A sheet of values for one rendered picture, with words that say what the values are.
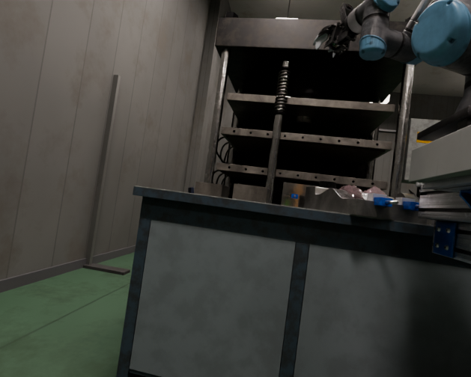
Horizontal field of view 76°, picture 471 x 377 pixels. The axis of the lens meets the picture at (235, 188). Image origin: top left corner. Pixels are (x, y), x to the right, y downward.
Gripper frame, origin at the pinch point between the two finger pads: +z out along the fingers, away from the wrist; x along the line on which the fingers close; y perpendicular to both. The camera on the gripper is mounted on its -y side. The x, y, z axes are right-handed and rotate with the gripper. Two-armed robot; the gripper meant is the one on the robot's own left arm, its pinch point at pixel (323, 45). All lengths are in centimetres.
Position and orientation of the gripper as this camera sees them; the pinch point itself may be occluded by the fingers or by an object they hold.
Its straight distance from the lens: 137.3
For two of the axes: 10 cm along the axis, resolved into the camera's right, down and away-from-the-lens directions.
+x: 9.2, 2.7, 2.8
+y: -2.6, 9.6, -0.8
